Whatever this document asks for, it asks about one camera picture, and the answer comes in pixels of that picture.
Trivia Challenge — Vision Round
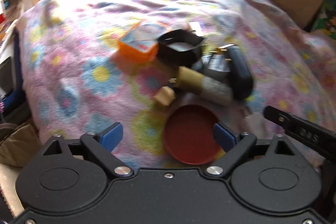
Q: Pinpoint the amber glass bottle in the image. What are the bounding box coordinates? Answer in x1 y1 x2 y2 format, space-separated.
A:
169 67 233 106

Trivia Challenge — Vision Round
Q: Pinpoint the black oval case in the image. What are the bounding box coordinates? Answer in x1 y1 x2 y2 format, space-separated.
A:
227 46 254 101

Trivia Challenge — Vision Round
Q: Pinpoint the orange picture box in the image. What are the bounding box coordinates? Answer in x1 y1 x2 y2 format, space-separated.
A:
117 20 172 64

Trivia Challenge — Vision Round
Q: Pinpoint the cartoon mouse picture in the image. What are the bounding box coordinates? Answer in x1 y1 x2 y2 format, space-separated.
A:
311 0 336 40

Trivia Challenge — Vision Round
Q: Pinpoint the red round lid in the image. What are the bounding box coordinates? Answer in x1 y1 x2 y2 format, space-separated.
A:
163 105 221 165

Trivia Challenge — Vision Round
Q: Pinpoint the small wooden block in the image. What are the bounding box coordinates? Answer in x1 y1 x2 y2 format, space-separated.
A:
153 86 176 110

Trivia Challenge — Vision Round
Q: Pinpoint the white plug adapter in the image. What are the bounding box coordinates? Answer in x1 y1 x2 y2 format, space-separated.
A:
191 44 235 75

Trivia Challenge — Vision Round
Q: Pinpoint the woven lined basket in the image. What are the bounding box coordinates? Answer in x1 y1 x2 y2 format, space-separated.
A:
0 123 41 168

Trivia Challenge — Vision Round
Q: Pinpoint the black square container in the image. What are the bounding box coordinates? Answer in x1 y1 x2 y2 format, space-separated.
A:
157 29 205 68

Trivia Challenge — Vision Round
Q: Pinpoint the floral pink blanket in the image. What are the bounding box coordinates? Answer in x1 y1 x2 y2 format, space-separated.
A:
17 0 335 168

